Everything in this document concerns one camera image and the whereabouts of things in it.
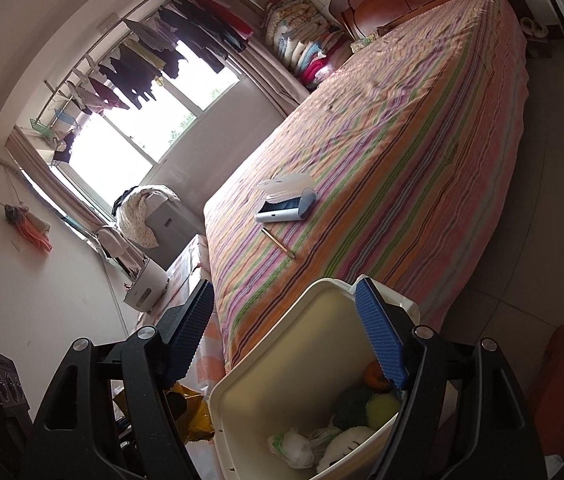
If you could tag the yellow green sponge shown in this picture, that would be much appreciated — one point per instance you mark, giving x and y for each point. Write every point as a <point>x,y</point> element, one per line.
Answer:
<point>382,410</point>

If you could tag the chair with white clothes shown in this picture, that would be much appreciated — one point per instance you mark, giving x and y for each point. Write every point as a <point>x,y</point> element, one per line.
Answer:
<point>114,247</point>

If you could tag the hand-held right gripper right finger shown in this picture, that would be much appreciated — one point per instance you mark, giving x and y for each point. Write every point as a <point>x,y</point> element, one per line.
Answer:
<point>381,335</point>

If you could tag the small floral pillow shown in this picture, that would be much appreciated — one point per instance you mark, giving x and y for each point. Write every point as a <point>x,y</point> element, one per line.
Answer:
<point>367,41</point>

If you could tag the white desktop container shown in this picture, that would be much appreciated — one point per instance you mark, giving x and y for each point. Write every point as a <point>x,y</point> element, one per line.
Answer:
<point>147,285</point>

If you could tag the bed with striped sheet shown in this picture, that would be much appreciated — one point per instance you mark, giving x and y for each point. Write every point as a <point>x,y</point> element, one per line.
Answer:
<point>386,160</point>

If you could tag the yellow plastic wrapper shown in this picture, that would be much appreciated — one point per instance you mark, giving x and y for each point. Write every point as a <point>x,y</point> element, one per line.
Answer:
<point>194,412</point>

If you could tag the white cabinet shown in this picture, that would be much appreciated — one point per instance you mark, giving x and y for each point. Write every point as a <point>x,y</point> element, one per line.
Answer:
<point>174,230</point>

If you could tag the white green plastic bag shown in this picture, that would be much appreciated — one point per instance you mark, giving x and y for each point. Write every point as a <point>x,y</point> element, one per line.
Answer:
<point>289,447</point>

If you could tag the beige curtain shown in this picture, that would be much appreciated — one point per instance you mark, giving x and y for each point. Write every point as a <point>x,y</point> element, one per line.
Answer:
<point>272,80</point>
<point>52,180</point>

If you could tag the stack of folded quilts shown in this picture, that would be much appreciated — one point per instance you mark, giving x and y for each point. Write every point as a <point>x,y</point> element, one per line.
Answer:
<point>302,40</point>

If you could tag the dark green round sponge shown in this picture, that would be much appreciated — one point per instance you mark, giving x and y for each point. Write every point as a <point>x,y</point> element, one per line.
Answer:
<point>351,402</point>

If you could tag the beige slipper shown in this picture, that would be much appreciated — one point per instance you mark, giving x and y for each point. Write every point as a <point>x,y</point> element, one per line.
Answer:
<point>541,31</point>
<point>526,26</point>

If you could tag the row of hanging clothes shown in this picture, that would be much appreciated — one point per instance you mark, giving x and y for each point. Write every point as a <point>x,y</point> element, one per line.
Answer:
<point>162,55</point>

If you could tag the yellow pencil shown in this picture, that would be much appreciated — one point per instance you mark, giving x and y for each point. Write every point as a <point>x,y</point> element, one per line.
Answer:
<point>278,242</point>

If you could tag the window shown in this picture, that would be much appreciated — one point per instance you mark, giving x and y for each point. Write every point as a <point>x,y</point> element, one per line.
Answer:
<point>127,135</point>

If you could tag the blue grey lint roller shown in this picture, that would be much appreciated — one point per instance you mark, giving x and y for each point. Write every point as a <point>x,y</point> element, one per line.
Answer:
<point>284,207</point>

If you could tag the cream plastic bin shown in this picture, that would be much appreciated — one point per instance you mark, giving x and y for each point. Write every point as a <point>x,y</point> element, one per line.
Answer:
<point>322,350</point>

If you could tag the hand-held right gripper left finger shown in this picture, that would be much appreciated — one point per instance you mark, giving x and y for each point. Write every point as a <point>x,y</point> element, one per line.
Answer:
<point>189,335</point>

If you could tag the orange cloth on hook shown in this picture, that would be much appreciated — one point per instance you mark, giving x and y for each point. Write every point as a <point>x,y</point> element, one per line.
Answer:
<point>32,227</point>

